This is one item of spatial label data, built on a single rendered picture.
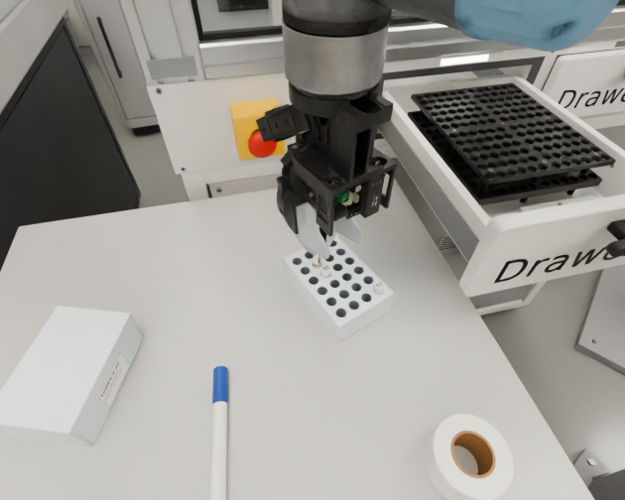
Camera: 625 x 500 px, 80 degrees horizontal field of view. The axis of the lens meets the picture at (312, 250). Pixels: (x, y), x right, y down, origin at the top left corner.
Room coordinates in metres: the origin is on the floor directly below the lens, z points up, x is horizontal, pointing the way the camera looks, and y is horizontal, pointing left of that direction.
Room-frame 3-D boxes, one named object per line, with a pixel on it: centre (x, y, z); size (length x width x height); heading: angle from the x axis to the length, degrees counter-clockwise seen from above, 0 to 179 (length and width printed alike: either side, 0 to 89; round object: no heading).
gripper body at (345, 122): (0.29, -0.02, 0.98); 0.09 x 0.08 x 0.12; 34
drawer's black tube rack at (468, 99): (0.48, -0.26, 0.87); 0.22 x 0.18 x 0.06; 13
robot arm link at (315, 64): (0.30, -0.02, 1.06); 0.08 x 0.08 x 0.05
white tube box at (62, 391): (0.17, 0.25, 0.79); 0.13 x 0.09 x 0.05; 173
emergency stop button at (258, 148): (0.47, 0.07, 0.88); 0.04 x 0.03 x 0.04; 103
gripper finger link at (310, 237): (0.28, 0.00, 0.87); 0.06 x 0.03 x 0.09; 34
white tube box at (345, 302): (0.29, -0.03, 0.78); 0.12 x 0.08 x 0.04; 34
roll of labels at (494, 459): (0.09, -0.14, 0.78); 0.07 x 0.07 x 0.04
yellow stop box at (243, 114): (0.50, 0.08, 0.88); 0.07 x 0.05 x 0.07; 103
